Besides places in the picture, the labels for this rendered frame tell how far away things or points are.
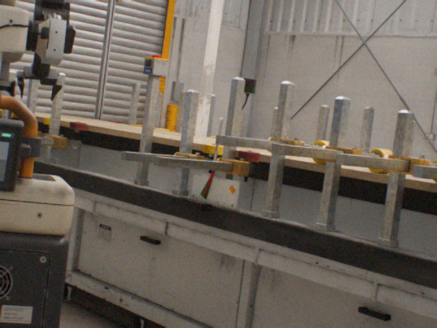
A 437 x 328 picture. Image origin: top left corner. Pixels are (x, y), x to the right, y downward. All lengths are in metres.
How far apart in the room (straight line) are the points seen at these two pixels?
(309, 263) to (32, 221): 1.09
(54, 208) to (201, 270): 1.59
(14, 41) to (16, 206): 0.52
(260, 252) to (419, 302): 0.66
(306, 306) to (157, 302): 0.89
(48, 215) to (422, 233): 1.25
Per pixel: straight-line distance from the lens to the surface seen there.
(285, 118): 2.85
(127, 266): 3.93
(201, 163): 2.90
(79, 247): 4.27
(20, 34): 2.32
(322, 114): 4.19
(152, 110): 3.43
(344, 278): 2.68
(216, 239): 3.10
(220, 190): 3.03
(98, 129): 4.00
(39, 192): 1.99
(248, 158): 3.02
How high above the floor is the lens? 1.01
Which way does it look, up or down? 3 degrees down
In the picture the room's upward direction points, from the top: 7 degrees clockwise
